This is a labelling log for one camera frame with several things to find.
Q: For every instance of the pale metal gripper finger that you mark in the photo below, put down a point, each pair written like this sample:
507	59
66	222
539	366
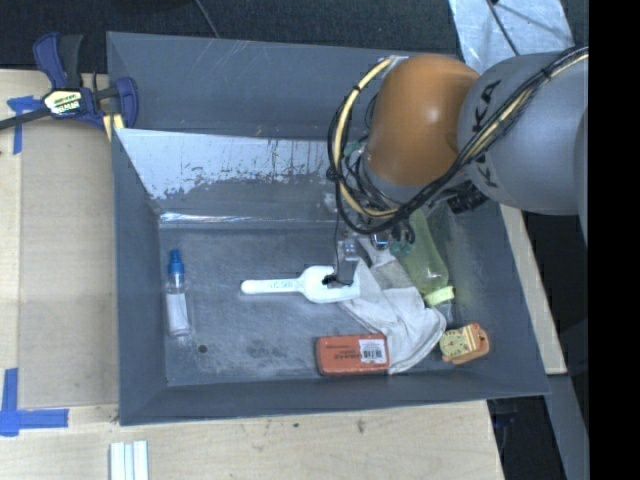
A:
347	269

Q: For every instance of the yellow-green clear plastic bottle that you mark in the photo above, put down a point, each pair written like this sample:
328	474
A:
425	263

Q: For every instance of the white plastic scoop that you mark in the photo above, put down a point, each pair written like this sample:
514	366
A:
280	286

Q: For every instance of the white cloth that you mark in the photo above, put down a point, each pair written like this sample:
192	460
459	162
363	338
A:
405	318

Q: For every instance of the orange flat box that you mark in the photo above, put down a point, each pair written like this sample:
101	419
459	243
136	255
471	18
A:
345	355

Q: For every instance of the grey metal bin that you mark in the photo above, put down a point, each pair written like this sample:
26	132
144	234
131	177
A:
260	328

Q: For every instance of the orange toy clock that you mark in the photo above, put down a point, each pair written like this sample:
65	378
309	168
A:
462	344

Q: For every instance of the clear spray bottle blue cap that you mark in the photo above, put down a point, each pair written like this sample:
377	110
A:
177	303

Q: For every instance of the pale wood flat board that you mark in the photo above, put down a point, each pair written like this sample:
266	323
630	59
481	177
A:
65	268

